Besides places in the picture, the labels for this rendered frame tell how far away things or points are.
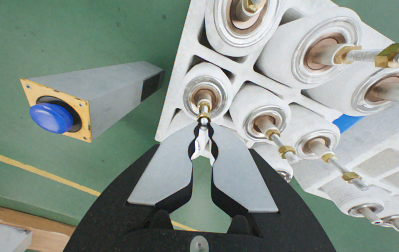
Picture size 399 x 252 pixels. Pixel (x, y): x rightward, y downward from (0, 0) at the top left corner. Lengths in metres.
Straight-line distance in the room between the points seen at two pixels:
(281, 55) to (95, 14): 0.50
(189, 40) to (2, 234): 2.12
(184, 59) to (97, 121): 0.18
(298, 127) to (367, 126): 0.31
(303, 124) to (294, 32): 0.16
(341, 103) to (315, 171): 0.35
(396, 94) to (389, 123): 0.28
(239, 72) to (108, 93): 0.23
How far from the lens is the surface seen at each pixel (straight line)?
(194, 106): 0.21
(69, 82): 0.24
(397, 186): 0.80
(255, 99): 0.24
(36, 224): 2.08
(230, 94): 0.21
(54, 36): 0.66
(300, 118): 0.32
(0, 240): 2.15
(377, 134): 0.58
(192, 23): 0.27
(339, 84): 0.31
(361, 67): 0.31
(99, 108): 0.22
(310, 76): 0.24
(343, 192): 0.60
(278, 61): 0.23
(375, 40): 0.39
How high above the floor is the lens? 0.45
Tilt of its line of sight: 58 degrees down
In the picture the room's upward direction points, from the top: 174 degrees counter-clockwise
